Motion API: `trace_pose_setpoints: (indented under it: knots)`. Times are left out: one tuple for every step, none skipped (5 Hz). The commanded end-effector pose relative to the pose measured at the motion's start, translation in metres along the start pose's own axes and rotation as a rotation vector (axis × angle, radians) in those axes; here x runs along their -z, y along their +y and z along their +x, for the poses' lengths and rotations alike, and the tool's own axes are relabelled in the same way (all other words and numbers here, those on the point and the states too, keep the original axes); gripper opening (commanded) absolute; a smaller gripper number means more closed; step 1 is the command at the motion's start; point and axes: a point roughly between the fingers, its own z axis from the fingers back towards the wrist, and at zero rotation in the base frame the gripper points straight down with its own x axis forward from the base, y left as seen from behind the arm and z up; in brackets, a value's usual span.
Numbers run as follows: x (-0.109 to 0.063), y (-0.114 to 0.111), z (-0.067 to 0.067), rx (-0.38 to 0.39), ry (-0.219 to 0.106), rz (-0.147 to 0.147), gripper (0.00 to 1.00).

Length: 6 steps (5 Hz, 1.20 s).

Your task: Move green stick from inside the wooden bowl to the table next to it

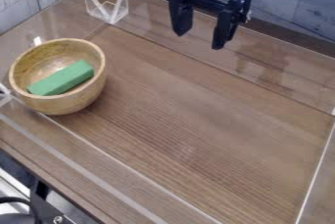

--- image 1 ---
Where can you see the wooden bowl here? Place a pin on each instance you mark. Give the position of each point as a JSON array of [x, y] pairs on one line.
[[46, 58]]

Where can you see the clear acrylic wall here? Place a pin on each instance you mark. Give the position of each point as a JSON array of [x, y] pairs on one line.
[[112, 192], [290, 70]]

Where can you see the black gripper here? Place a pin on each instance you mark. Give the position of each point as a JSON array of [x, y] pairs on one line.
[[182, 13]]

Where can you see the clear acrylic back wall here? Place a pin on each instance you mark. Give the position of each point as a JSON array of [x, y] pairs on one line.
[[290, 70]]

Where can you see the clear acrylic front wall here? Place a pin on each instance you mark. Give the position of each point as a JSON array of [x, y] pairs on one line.
[[112, 192]]

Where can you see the clear acrylic corner bracket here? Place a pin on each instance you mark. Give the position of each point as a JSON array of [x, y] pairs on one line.
[[108, 12]]

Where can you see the black table frame bracket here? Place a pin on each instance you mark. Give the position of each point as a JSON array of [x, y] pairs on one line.
[[49, 215]]

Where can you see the green rectangular stick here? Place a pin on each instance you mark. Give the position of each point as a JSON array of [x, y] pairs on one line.
[[61, 80]]

